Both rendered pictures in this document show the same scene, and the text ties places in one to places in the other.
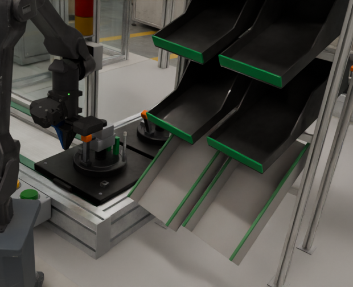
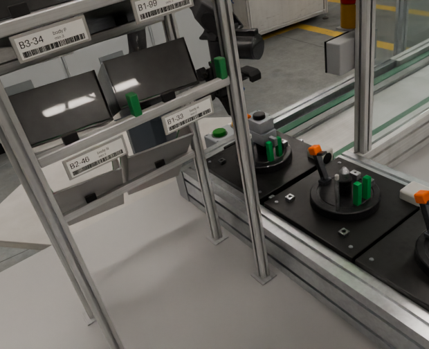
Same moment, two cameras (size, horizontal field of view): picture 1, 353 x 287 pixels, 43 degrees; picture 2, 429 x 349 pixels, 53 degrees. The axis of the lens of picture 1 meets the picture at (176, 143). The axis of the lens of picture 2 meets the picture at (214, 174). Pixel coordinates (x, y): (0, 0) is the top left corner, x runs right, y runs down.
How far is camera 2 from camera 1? 150 cm
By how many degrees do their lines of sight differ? 96
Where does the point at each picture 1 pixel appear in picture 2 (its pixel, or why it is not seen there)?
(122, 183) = (223, 172)
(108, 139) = (255, 135)
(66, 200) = (210, 149)
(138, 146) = (307, 181)
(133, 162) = (266, 178)
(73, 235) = not seen: hidden behind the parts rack
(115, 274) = (160, 205)
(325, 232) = not seen: outside the picture
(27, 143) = (344, 129)
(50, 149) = (333, 142)
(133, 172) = not seen: hidden behind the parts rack
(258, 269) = (120, 302)
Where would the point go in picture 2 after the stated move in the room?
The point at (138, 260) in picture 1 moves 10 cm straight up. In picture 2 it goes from (170, 217) to (161, 187)
